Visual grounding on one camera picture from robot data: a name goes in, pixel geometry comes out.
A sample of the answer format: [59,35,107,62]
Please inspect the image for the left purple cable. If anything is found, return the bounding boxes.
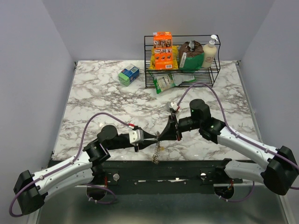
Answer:
[9,112,138,217]

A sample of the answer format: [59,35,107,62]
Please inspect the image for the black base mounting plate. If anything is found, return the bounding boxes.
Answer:
[77,160,243,196]

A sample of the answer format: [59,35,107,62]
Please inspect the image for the purple cable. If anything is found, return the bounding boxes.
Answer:
[9,112,138,217]
[177,82,299,203]

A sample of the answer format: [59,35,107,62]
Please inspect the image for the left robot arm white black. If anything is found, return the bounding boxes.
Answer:
[14,125,158,215]

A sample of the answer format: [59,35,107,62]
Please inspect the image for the metal disc with keyrings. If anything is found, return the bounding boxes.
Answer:
[152,131,161,164]

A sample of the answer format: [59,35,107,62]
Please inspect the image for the orange cardboard box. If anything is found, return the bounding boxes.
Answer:
[153,32,173,70]

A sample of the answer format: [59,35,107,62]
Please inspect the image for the cream lotion pump bottle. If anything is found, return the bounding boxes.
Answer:
[202,35,218,68]

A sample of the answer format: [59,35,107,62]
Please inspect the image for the silver green foil pouch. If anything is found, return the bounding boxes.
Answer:
[172,74,196,86]

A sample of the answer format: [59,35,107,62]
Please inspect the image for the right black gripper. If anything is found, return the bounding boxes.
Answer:
[158,112,202,140]

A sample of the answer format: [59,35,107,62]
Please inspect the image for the brown green coffee bag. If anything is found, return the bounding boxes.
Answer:
[178,40,204,71]

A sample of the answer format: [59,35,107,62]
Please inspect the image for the yellow snack bag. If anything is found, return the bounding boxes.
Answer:
[149,45,178,70]

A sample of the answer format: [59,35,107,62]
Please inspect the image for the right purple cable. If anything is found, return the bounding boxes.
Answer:
[177,82,299,203]

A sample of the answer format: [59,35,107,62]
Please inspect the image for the green white pouch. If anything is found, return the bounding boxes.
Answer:
[150,72,176,94]

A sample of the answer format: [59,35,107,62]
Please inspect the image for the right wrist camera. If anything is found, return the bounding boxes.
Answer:
[166,102,180,113]

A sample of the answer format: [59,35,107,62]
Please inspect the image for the black wire shelf rack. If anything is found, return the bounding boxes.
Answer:
[144,32,221,93]

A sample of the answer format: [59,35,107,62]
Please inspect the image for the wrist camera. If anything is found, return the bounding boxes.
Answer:
[129,129,144,145]
[166,102,180,113]

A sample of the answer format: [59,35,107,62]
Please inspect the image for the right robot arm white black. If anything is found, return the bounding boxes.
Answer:
[158,99,299,196]

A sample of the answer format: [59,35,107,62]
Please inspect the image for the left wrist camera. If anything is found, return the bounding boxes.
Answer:
[129,129,144,145]

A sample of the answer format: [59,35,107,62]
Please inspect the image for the green sponge pack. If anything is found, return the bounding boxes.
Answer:
[118,64,140,86]

